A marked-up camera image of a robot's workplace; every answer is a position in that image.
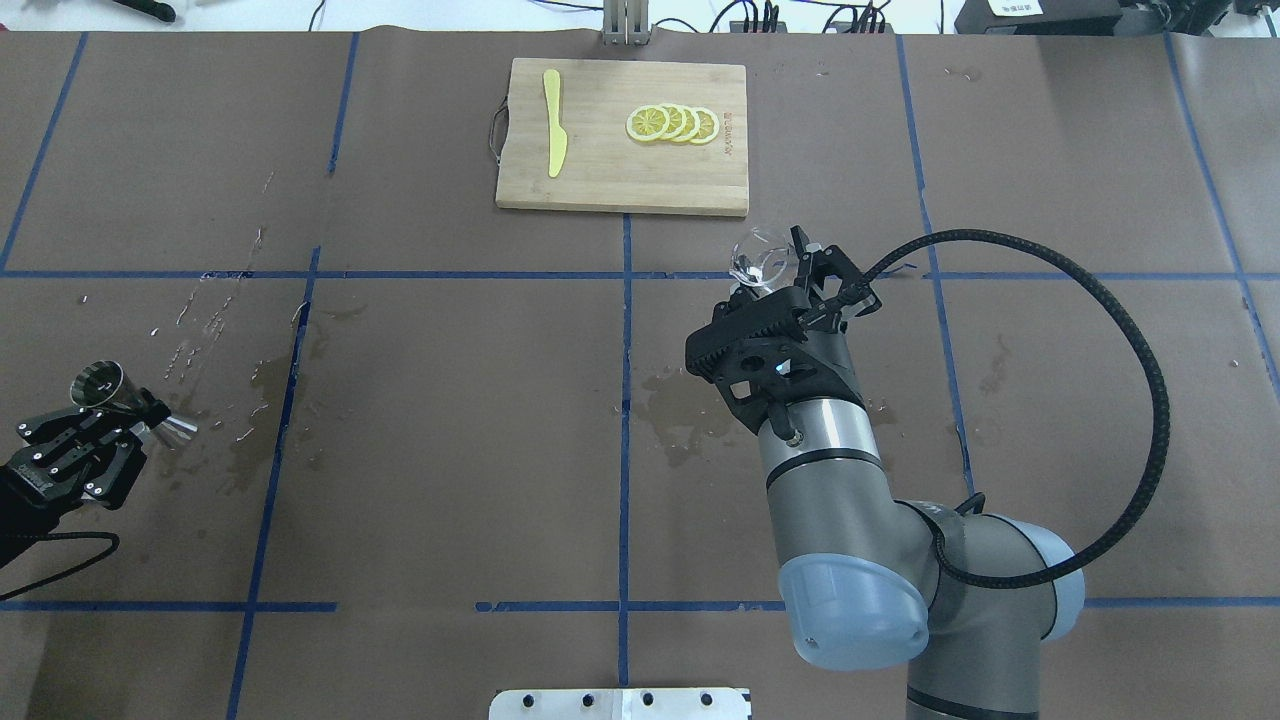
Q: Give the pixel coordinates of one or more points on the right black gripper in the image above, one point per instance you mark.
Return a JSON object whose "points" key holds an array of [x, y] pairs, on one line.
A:
{"points": [[838, 362]]}

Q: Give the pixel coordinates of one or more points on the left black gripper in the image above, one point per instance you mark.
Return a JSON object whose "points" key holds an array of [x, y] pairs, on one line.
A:
{"points": [[22, 492]]}

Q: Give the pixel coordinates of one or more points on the clear glass shaker cup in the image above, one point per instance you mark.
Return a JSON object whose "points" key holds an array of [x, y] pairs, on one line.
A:
{"points": [[764, 261]]}

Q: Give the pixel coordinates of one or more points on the steel jigger measuring cup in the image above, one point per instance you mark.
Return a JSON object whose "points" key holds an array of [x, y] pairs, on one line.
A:
{"points": [[104, 386]]}

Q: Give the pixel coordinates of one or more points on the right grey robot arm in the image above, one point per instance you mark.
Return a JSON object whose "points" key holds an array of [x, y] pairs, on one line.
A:
{"points": [[962, 598]]}

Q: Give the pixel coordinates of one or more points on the lemon slice back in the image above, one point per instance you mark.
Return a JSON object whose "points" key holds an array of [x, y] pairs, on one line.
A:
{"points": [[709, 126]]}

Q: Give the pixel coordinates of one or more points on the lemon slice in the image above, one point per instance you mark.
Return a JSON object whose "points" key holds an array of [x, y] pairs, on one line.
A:
{"points": [[692, 125], [648, 123], [678, 122], [709, 126]]}

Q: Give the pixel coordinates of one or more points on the lemon slice front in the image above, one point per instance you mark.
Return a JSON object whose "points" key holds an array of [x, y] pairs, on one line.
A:
{"points": [[648, 123]]}

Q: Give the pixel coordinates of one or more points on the bamboo cutting board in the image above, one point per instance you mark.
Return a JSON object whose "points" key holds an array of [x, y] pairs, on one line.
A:
{"points": [[607, 171]]}

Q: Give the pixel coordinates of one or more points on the yellow plastic knife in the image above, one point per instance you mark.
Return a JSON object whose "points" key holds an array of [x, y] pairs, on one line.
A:
{"points": [[558, 140]]}

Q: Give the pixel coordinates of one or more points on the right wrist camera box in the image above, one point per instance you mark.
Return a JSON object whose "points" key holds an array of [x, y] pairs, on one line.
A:
{"points": [[770, 317]]}

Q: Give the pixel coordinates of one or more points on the aluminium frame post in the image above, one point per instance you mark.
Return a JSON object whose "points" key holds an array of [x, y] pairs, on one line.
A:
{"points": [[626, 23]]}

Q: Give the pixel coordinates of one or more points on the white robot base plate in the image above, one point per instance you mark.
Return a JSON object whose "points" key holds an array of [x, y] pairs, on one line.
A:
{"points": [[623, 703]]}

